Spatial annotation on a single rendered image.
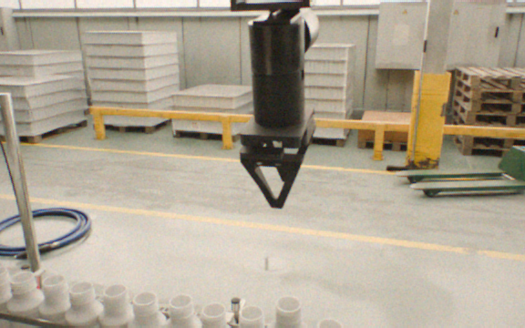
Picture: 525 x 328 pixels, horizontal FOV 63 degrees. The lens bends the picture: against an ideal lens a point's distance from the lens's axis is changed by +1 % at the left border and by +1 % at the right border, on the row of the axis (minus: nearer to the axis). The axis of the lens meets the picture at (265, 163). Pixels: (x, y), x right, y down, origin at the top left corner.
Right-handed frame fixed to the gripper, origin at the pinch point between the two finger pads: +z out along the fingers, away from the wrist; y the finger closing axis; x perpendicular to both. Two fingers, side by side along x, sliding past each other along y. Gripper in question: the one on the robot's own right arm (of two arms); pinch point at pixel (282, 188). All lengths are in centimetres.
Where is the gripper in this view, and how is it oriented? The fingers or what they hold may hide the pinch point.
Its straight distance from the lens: 52.2
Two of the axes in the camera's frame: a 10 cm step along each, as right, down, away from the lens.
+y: 2.5, -4.4, 8.6
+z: 0.5, 8.9, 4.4
